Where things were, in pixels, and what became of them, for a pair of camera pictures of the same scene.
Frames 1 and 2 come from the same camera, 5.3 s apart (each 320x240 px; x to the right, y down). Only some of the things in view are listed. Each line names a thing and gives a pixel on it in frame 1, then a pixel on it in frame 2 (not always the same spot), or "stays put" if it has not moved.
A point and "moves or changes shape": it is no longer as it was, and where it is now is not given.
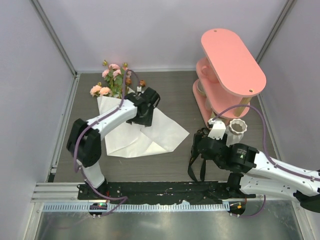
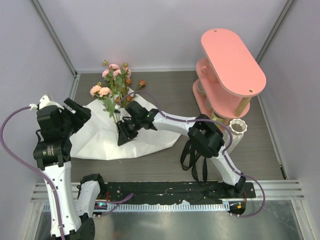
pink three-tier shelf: x=227 y=79 stays put
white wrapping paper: x=131 y=139 moves or changes shape
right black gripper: x=224 y=139 to x=125 y=134
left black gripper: x=146 y=121 to x=82 y=113
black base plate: x=160 y=193 stays put
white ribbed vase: x=237 y=127 stays put
